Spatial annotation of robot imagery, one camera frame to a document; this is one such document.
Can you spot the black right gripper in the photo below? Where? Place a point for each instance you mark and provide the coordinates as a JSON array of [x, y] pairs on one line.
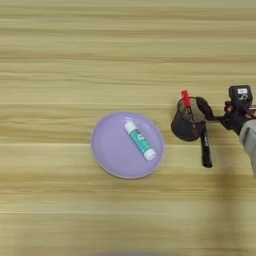
[[235, 120]]

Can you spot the red capped pen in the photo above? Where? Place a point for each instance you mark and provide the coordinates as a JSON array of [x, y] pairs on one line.
[[186, 98]]

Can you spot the black mesh pen cup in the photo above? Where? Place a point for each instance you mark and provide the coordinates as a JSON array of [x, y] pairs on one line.
[[184, 129]]

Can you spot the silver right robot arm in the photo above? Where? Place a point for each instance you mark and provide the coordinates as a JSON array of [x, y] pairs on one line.
[[250, 141]]

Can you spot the white green glue stick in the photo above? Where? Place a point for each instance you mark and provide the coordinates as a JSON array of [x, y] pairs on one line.
[[140, 140]]

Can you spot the purple round plate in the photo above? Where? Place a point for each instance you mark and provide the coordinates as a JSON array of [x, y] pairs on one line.
[[110, 150]]

